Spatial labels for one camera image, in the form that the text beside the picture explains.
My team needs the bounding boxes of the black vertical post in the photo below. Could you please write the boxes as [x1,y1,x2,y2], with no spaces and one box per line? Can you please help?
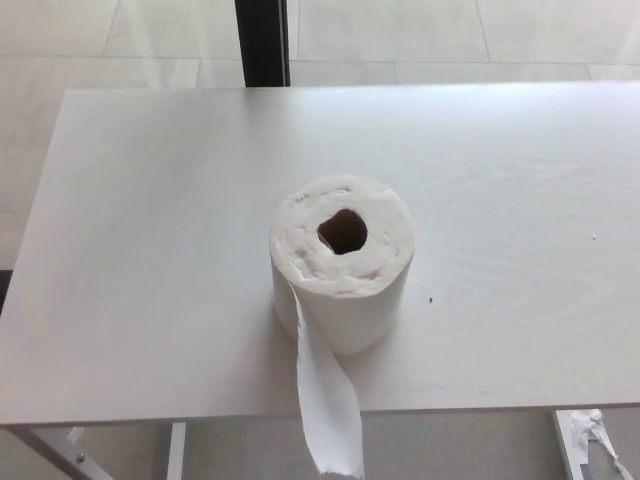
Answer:
[233,0,292,89]

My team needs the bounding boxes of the torn white paper scraps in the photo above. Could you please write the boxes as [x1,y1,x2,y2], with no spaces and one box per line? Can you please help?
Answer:
[567,408,635,480]

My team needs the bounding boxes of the white toilet paper roll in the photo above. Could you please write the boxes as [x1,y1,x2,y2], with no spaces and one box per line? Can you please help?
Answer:
[268,174,417,475]

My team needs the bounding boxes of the white table leg with scraps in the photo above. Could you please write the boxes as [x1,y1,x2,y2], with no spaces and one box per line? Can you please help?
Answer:
[552,409,591,480]

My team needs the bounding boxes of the white vertical table leg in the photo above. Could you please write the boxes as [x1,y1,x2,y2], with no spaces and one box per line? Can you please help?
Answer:
[167,422,188,480]

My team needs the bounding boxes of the white diagonal table brace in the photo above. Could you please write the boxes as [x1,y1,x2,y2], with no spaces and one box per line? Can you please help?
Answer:
[7,424,109,480]

